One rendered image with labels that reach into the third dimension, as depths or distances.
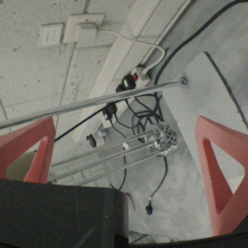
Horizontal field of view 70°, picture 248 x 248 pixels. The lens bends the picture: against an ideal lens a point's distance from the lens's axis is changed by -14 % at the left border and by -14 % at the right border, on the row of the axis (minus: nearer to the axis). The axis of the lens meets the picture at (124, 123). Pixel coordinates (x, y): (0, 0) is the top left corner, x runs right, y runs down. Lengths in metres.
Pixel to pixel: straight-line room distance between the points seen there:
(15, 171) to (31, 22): 0.29
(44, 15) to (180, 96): 0.39
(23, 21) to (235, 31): 0.43
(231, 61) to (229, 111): 0.11
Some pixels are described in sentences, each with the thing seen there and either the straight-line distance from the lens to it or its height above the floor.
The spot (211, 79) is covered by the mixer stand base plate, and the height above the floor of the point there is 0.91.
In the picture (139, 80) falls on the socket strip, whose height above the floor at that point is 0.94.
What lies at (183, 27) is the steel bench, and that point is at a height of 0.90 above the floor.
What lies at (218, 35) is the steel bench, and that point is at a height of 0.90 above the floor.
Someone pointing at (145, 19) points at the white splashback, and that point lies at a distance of 0.49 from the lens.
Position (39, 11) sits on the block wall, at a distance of 0.43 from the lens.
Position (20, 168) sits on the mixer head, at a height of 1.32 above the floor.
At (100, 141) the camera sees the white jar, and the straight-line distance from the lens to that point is 1.08.
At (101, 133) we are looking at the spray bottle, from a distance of 1.03.
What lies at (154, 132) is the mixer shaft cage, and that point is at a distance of 0.39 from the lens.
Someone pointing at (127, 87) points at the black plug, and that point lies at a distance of 0.65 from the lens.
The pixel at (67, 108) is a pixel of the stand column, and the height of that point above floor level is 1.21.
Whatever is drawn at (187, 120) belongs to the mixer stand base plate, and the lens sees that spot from 0.55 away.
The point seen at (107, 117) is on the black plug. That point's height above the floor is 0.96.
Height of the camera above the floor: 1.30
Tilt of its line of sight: 28 degrees down
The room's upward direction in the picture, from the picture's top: 107 degrees counter-clockwise
